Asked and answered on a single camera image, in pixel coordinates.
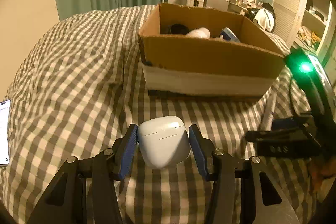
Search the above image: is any white purple cream tube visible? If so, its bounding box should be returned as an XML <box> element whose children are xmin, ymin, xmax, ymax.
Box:
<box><xmin>259</xmin><ymin>94</ymin><xmax>277</xmax><ymax>131</ymax></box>

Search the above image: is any white earbuds case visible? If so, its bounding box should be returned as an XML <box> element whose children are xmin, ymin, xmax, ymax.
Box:
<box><xmin>137</xmin><ymin>116</ymin><xmax>191</xmax><ymax>169</ymax></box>

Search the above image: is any blue tissue pack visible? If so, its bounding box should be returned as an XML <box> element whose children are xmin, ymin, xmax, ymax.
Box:
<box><xmin>219</xmin><ymin>27</ymin><xmax>240</xmax><ymax>43</ymax></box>

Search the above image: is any white bottle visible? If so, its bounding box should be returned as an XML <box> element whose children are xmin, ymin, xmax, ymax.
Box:
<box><xmin>186</xmin><ymin>27</ymin><xmax>211</xmax><ymax>39</ymax></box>

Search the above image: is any gray checkered bed cover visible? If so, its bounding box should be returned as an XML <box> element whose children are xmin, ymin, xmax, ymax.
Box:
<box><xmin>1</xmin><ymin>5</ymin><xmax>317</xmax><ymax>223</ymax></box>

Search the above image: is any white smartphone on bed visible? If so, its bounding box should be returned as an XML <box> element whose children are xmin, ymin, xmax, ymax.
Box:
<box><xmin>0</xmin><ymin>100</ymin><xmax>11</xmax><ymax>166</ymax></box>

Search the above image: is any cardboard box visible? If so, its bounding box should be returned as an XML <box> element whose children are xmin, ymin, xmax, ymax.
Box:
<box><xmin>138</xmin><ymin>3</ymin><xmax>288</xmax><ymax>98</ymax></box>

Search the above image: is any chair with white cloth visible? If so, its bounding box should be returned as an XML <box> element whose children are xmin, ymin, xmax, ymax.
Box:
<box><xmin>245</xmin><ymin>2</ymin><xmax>276</xmax><ymax>33</ymax></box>

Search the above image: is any white wardrobe shelf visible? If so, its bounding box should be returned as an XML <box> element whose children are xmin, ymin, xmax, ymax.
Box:
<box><xmin>273</xmin><ymin>0</ymin><xmax>335</xmax><ymax>64</ymax></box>

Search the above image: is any black round jar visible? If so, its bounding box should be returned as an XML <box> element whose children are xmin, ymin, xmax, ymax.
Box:
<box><xmin>168</xmin><ymin>23</ymin><xmax>190</xmax><ymax>35</ymax></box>

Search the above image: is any gray mini fridge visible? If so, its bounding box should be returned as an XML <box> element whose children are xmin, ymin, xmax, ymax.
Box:
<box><xmin>205</xmin><ymin>0</ymin><xmax>230</xmax><ymax>11</ymax></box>

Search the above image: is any white suitcase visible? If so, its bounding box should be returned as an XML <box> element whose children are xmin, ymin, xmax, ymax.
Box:
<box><xmin>180</xmin><ymin>0</ymin><xmax>205</xmax><ymax>7</ymax></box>

